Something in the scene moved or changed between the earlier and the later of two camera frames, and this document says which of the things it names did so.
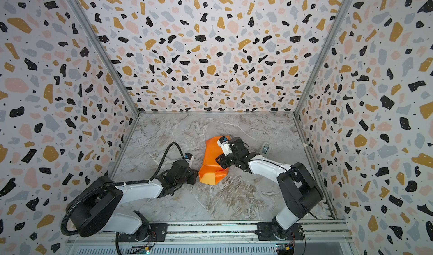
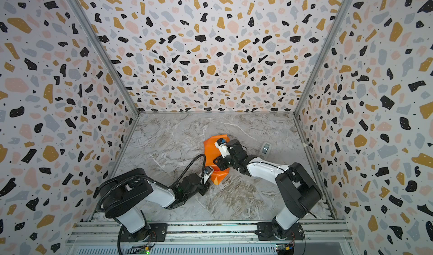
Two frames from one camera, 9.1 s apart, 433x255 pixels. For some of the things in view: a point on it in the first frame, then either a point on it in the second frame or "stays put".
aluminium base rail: (328, 237) stays put
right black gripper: (222, 163) stays put
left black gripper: (193, 173) -> (205, 188)
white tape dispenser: (265, 149) stays put
